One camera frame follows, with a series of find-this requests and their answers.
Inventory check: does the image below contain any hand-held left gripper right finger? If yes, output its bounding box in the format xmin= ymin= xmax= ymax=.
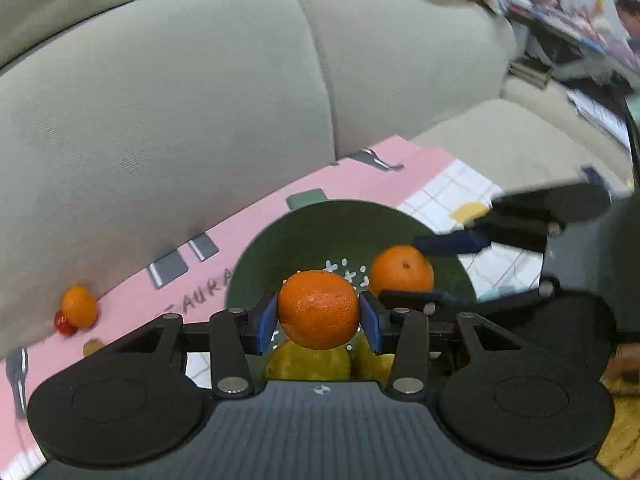
xmin=359 ymin=290 xmax=527 ymax=396

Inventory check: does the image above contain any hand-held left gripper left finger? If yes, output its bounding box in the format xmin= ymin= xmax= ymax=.
xmin=117 ymin=291 xmax=279 ymax=398

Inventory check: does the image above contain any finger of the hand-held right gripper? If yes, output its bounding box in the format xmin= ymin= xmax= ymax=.
xmin=379 ymin=287 xmax=473 ymax=317
xmin=412 ymin=183 xmax=613 ymax=257

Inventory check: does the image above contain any orange tangerine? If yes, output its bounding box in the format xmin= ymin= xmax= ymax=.
xmin=61 ymin=285 xmax=98 ymax=328
xmin=369 ymin=245 xmax=435 ymax=293
xmin=277 ymin=269 xmax=361 ymax=349

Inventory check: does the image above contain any yellow-green pear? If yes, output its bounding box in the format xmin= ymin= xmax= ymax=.
xmin=265 ymin=340 xmax=352 ymax=382

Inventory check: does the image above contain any green perforated colander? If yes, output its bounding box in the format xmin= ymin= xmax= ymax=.
xmin=225 ymin=200 xmax=478 ymax=385

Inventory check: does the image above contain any pink checked printed cloth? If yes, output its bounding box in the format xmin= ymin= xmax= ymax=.
xmin=0 ymin=135 xmax=551 ymax=480

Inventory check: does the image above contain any yellow fluffy blanket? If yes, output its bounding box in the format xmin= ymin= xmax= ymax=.
xmin=595 ymin=342 xmax=640 ymax=478

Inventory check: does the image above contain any red cherry tomato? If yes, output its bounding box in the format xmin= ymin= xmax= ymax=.
xmin=54 ymin=310 xmax=79 ymax=337

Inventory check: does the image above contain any beige sofa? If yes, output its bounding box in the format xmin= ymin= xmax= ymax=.
xmin=0 ymin=0 xmax=633 ymax=361

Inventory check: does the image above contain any pile of books and papers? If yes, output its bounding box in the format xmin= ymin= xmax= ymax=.
xmin=480 ymin=0 xmax=640 ymax=153

